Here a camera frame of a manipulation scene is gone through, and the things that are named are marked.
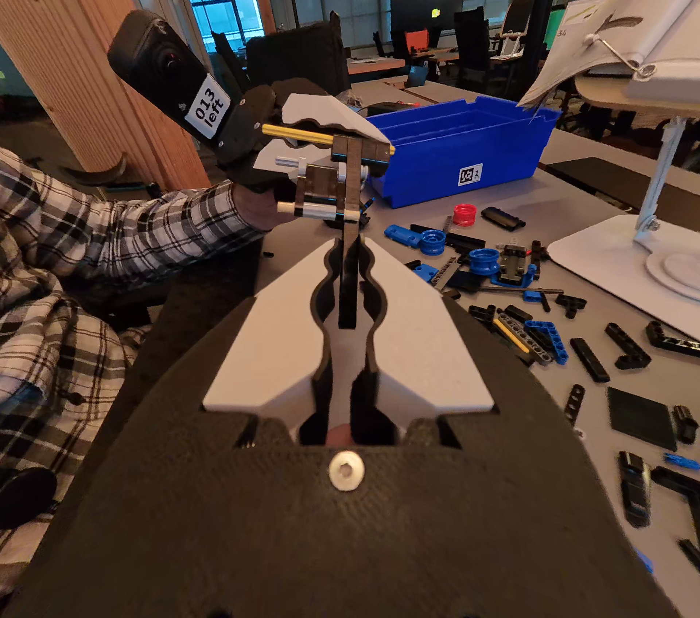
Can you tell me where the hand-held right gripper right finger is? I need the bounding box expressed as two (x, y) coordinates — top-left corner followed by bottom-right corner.
(351, 236), (495, 446)

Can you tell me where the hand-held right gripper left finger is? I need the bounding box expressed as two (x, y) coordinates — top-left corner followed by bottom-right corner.
(201, 238), (340, 446)

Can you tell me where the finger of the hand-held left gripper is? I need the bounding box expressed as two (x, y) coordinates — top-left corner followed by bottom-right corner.
(253, 138), (335, 176)
(280, 93), (393, 147)

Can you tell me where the yellow axle with black connector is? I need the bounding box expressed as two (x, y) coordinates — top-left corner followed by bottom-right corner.
(261, 123), (396, 162)

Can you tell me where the black beam frame assembly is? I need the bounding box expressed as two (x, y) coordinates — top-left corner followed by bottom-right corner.
(275, 153), (378, 330)

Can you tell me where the person's left forearm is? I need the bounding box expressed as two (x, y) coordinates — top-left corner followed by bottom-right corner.
(0, 148), (263, 302)

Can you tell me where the grey desk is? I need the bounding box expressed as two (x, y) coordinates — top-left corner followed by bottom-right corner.
(257, 77), (700, 618)

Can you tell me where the person's left hand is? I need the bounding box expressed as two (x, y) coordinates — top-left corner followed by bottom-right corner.
(232, 182), (299, 233)

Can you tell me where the black power adapter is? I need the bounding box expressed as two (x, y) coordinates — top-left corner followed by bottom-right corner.
(366, 101), (422, 117)

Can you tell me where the large black chair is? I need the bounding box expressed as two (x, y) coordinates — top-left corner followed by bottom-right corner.
(246, 11), (352, 95)

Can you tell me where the short yellow axle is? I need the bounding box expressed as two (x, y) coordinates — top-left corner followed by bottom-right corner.
(493, 319), (531, 355)

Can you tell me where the black dotted mat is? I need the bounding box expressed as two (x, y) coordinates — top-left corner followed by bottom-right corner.
(128, 241), (263, 411)

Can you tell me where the long grey beam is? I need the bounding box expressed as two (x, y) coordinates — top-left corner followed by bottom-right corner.
(497, 313), (554, 363)

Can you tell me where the long thin black axle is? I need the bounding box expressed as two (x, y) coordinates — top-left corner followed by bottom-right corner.
(477, 286), (565, 297)

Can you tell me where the blue storage bin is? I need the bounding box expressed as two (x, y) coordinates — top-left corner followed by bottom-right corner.
(363, 96), (563, 209)

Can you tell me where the blue curved panel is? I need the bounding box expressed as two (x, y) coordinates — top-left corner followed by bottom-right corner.
(384, 223), (423, 247)

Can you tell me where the blue angled beam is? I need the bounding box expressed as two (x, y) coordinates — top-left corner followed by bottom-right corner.
(524, 320), (571, 365)

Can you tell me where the black monitor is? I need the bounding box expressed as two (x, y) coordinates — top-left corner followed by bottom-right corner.
(389, 0), (467, 32)

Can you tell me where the black grooved block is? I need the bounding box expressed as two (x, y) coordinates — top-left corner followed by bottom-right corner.
(480, 205), (527, 232)

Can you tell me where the black office chair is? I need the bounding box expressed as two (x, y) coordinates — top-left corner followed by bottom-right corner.
(454, 6), (493, 93)

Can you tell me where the pile of black and blue bricks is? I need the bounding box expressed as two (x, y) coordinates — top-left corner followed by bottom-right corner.
(407, 224), (700, 570)

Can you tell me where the wooden pillar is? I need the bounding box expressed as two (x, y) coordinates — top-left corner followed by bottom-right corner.
(0, 0), (214, 192)

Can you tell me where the person in plaid shirt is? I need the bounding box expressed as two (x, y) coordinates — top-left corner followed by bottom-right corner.
(0, 268), (154, 591)

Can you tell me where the black square panel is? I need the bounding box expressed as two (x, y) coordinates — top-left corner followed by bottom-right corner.
(606, 386), (679, 453)

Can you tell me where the black pole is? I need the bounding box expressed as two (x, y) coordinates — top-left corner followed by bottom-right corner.
(524, 0), (571, 99)

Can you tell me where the black chassis on blue frame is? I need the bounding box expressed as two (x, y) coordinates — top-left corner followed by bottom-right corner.
(491, 244), (540, 287)

